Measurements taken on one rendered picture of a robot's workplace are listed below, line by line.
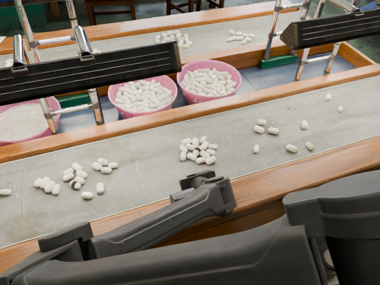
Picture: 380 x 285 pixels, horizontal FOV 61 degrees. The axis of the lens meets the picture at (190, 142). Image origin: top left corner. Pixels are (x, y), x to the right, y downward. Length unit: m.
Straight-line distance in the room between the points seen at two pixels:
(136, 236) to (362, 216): 0.37
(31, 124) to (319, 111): 1.07
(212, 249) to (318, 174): 0.81
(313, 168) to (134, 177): 0.55
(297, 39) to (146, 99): 0.59
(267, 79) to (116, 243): 1.20
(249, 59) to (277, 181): 0.75
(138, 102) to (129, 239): 0.83
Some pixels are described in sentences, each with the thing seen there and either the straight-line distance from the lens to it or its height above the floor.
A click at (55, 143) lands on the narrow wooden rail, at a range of 1.12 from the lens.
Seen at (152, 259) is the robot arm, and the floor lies 1.24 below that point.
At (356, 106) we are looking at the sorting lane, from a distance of 1.43.
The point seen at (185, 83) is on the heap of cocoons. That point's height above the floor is 0.74.
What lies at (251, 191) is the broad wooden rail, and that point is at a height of 0.77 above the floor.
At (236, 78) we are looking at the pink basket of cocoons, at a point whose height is 0.75.
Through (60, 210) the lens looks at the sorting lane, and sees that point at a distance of 0.98.
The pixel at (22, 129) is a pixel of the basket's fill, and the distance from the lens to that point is 1.28.
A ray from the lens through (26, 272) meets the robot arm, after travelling 0.41.
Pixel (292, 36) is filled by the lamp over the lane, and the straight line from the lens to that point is 1.03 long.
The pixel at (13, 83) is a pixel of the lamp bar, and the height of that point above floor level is 1.08.
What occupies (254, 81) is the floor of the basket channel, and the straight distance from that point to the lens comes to 1.52.
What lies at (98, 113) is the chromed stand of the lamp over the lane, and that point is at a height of 0.81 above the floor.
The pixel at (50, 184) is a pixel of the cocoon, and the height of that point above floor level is 0.76.
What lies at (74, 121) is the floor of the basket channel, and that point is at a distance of 1.32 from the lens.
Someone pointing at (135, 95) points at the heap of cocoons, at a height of 0.73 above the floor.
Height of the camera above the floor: 1.52
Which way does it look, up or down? 46 degrees down
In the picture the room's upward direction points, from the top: 3 degrees clockwise
